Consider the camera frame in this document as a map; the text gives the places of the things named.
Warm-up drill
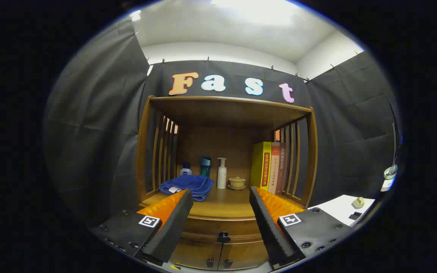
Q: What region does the white pump bottle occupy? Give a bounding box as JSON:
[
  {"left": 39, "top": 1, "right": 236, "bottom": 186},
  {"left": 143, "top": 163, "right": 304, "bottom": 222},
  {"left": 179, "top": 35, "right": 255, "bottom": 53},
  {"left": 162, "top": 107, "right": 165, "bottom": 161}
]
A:
[{"left": 217, "top": 157, "right": 227, "bottom": 189}]

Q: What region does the wooden cabinet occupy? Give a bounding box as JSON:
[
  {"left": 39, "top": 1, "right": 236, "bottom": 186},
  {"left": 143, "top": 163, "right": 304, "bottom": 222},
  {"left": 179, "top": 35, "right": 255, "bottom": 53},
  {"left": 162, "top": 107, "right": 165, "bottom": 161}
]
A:
[{"left": 135, "top": 95, "right": 319, "bottom": 270}]

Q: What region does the teal bottle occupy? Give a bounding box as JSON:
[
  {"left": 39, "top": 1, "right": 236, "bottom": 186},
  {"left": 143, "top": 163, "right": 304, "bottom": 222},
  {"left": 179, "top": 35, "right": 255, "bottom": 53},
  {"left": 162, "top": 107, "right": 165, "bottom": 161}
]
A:
[{"left": 200, "top": 156, "right": 212, "bottom": 178}]

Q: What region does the yellow book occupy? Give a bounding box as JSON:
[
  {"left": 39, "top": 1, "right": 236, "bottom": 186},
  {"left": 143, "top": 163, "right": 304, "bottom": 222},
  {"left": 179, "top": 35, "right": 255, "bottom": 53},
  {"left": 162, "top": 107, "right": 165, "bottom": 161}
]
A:
[{"left": 250, "top": 141, "right": 272, "bottom": 191}]

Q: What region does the beige lidded tea bowl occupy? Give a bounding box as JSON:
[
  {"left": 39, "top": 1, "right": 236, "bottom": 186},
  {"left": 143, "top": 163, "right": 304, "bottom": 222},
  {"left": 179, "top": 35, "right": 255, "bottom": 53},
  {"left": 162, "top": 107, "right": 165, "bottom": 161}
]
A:
[{"left": 228, "top": 177, "right": 247, "bottom": 190}]

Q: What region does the white side cabinet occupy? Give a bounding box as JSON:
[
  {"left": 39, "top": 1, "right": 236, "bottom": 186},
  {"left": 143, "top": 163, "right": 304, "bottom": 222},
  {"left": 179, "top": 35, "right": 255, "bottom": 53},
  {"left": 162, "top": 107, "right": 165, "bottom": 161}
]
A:
[{"left": 308, "top": 195, "right": 376, "bottom": 227}]

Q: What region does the blue folded towel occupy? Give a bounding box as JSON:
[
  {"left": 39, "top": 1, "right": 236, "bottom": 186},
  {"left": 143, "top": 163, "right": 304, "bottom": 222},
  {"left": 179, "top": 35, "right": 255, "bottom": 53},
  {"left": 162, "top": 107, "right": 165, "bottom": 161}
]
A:
[{"left": 160, "top": 174, "right": 214, "bottom": 202}]

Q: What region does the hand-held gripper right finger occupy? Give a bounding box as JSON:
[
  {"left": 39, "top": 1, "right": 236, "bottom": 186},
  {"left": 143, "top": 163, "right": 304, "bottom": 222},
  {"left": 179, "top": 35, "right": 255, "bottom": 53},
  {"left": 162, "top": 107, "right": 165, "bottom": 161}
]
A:
[{"left": 249, "top": 186, "right": 355, "bottom": 270}]

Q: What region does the brown book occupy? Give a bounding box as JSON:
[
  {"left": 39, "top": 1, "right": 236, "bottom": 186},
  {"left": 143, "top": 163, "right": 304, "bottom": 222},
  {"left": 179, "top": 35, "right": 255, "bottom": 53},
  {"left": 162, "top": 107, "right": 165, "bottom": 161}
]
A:
[{"left": 275, "top": 143, "right": 288, "bottom": 195}]

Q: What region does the wooden drawer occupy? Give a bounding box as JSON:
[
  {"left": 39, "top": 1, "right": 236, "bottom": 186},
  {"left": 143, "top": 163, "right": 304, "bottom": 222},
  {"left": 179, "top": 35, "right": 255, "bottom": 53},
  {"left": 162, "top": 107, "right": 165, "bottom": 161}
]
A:
[{"left": 181, "top": 217, "right": 264, "bottom": 243}]

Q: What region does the wooden countertop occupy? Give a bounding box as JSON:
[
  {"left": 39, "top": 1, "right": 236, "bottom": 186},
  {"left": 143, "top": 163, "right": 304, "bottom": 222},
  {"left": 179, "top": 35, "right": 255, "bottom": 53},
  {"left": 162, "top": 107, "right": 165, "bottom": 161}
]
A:
[{"left": 140, "top": 185, "right": 309, "bottom": 221}]

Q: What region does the wooden cabinet door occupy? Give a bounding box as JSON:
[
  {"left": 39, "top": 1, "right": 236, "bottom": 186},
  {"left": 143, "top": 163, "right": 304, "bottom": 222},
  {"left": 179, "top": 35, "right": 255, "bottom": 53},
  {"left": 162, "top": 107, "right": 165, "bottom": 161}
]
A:
[
  {"left": 171, "top": 239, "right": 223, "bottom": 270},
  {"left": 218, "top": 240, "right": 269, "bottom": 270}
]

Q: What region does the orange-spined book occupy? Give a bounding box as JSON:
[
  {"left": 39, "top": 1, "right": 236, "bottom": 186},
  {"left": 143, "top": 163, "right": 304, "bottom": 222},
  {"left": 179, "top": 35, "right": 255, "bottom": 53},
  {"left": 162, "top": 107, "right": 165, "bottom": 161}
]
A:
[{"left": 268, "top": 142, "right": 281, "bottom": 194}]

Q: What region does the white and green holder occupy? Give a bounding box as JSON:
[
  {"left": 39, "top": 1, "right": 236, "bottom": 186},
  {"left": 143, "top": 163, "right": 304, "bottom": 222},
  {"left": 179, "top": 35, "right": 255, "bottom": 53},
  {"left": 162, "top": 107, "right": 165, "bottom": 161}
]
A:
[{"left": 380, "top": 165, "right": 398, "bottom": 192}]

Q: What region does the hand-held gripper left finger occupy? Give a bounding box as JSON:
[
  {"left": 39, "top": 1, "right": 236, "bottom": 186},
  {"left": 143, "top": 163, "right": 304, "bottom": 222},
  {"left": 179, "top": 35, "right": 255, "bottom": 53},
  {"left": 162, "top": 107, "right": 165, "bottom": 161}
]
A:
[{"left": 90, "top": 189, "right": 194, "bottom": 267}]

